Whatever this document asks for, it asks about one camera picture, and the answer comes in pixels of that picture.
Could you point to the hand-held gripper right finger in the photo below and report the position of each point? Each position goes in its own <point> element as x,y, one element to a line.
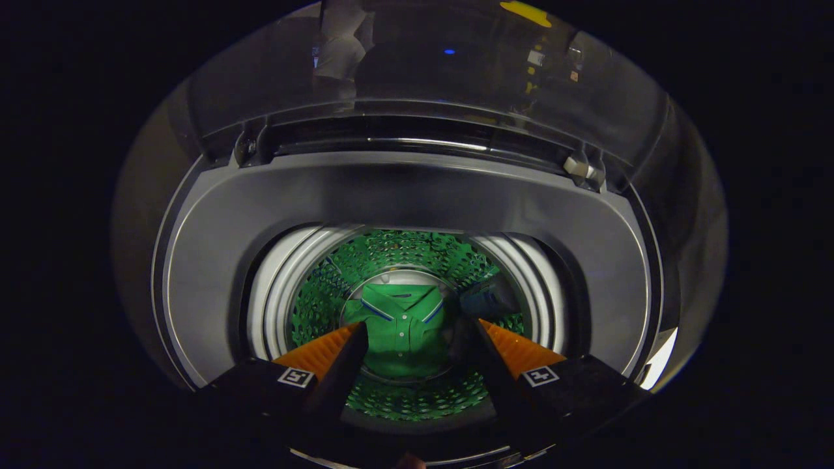
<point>498,381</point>

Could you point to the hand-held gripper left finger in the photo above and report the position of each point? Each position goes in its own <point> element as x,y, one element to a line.
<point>342,384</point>

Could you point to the green polo shirt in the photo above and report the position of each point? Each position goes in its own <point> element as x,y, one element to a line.
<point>404,326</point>

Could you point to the grey washing machine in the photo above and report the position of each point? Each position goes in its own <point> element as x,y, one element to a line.
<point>404,192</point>

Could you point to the white and black board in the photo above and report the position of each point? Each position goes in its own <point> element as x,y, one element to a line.
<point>659,361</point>

